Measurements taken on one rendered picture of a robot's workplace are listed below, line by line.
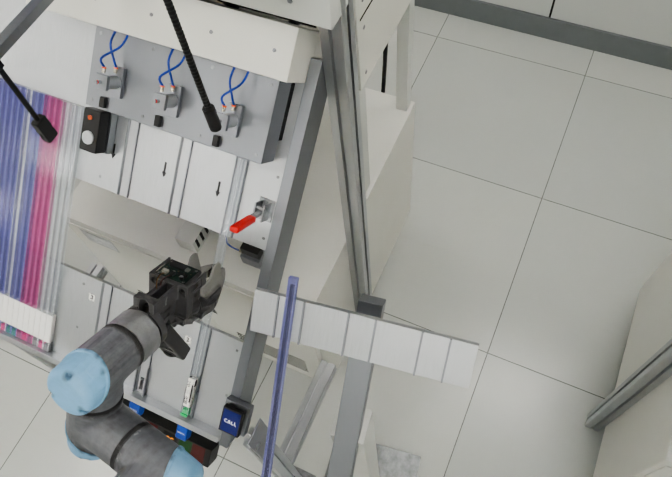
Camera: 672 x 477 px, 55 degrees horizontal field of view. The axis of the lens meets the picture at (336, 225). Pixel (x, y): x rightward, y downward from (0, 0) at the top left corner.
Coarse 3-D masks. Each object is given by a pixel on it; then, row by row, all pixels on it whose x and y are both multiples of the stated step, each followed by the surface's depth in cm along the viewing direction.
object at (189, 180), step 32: (0, 0) 118; (0, 32) 120; (32, 32) 117; (64, 32) 115; (32, 64) 119; (64, 64) 116; (64, 96) 118; (128, 128) 114; (288, 128) 104; (96, 160) 118; (128, 160) 116; (160, 160) 113; (192, 160) 111; (224, 160) 109; (128, 192) 117; (160, 192) 115; (192, 192) 112; (224, 192) 110; (256, 192) 108; (256, 224) 109
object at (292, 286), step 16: (288, 288) 95; (288, 304) 96; (288, 320) 96; (288, 336) 97; (288, 352) 99; (272, 400) 101; (272, 416) 101; (272, 432) 102; (272, 448) 103; (272, 464) 105
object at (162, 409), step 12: (0, 336) 132; (12, 336) 132; (24, 348) 131; (36, 348) 130; (48, 360) 129; (60, 360) 128; (132, 396) 123; (144, 396) 124; (156, 408) 122; (168, 408) 123; (180, 420) 120; (192, 420) 121; (204, 432) 119; (216, 432) 120
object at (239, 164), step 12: (240, 168) 107; (240, 180) 108; (228, 192) 108; (228, 204) 109; (228, 216) 109; (228, 228) 110; (216, 252) 111; (204, 324) 115; (204, 336) 116; (192, 360) 118; (192, 372) 118
